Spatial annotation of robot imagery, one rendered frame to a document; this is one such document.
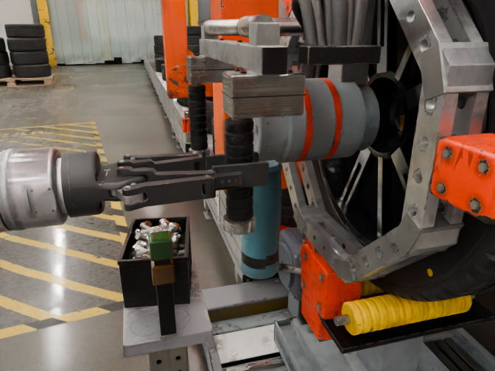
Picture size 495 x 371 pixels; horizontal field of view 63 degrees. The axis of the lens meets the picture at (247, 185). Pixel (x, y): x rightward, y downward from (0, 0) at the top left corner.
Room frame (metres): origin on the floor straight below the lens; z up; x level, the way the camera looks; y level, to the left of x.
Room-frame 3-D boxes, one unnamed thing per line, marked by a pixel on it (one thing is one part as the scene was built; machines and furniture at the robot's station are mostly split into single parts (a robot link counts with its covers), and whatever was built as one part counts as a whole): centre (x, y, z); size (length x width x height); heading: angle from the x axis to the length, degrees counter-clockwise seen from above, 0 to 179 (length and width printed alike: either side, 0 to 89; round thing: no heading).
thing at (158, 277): (0.63, 0.15, 0.59); 0.04 x 0.04 x 0.04; 15
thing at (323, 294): (0.72, -0.21, 0.48); 0.16 x 0.12 x 0.17; 105
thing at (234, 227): (0.49, 0.01, 0.83); 0.04 x 0.04 x 0.16
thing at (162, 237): (0.63, 0.15, 0.64); 0.04 x 0.04 x 0.04; 15
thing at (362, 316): (0.62, -0.30, 0.51); 0.29 x 0.06 x 0.06; 105
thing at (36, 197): (0.42, 0.23, 0.83); 0.09 x 0.06 x 0.09; 15
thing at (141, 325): (0.82, 0.21, 0.44); 0.43 x 0.17 x 0.03; 15
